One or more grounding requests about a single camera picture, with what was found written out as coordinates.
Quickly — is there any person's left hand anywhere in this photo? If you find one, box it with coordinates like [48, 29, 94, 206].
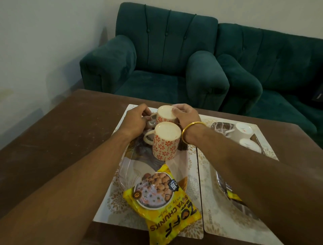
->
[119, 103, 152, 142]

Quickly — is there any person's right hand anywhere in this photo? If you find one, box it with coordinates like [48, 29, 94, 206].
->
[172, 103, 202, 133]

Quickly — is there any red patterned ceramic mug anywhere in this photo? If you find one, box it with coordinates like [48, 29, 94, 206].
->
[148, 105, 178, 128]
[143, 122, 182, 162]

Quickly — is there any person's left forearm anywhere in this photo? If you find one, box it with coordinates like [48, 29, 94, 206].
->
[0, 128, 139, 245]

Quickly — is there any person's right forearm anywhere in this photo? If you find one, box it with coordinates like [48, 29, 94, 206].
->
[183, 123, 323, 245]

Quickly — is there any gold bangle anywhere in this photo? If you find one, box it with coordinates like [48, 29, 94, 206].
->
[181, 121, 207, 145]

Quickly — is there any clear glass tray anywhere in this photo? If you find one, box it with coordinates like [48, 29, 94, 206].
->
[210, 122, 266, 221]
[118, 135, 189, 193]

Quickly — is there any green tufted armchair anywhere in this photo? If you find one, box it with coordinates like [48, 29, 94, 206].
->
[79, 2, 230, 111]

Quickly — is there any cream floral placemat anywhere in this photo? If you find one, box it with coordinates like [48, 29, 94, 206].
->
[93, 104, 204, 240]
[196, 114, 284, 245]

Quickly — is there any white ceramic cup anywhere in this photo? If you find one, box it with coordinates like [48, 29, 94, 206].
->
[225, 123, 255, 143]
[238, 138, 262, 154]

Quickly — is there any yellow snack packet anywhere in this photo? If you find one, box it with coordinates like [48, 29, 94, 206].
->
[123, 164, 202, 245]
[225, 189, 243, 203]

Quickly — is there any green tufted sofa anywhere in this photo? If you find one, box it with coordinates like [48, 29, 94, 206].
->
[214, 23, 323, 149]

